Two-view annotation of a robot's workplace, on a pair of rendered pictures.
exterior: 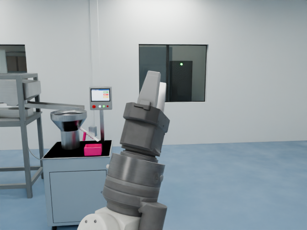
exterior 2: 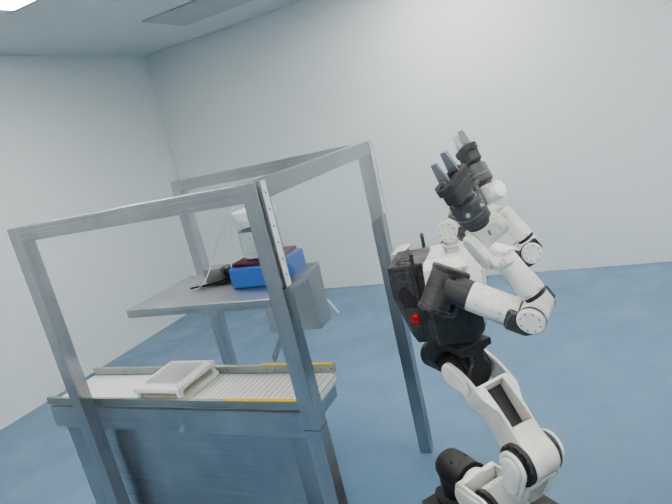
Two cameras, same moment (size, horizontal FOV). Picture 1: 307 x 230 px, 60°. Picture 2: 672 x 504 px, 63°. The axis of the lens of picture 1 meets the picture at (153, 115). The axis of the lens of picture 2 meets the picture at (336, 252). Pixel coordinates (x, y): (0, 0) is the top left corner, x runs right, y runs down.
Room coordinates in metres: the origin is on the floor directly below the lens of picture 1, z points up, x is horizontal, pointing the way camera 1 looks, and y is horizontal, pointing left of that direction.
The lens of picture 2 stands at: (1.81, 0.52, 1.74)
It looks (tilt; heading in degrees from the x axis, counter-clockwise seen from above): 13 degrees down; 214
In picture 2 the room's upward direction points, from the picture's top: 13 degrees counter-clockwise
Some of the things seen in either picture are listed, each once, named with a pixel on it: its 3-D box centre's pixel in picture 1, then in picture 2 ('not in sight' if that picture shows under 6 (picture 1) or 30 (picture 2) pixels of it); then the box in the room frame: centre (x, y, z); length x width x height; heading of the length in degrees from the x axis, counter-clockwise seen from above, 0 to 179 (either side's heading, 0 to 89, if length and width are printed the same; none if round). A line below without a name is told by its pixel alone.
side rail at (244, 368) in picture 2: not in sight; (200, 369); (0.31, -1.32, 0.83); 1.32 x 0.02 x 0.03; 97
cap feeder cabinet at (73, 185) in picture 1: (82, 182); not in sight; (2.64, 0.75, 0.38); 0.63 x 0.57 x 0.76; 96
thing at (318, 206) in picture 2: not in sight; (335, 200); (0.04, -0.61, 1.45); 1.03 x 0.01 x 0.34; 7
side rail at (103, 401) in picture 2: not in sight; (159, 402); (0.57, -1.29, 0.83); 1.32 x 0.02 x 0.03; 97
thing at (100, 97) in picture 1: (101, 115); not in sight; (2.81, 0.56, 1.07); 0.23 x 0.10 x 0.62; 96
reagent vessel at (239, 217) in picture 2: not in sight; (257, 229); (0.34, -0.77, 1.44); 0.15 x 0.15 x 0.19
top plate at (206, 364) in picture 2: not in sight; (175, 376); (0.44, -1.32, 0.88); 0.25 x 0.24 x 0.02; 7
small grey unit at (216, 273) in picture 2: not in sight; (220, 273); (0.35, -1.00, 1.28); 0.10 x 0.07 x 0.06; 97
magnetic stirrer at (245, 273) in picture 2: not in sight; (268, 265); (0.33, -0.77, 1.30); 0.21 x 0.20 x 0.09; 7
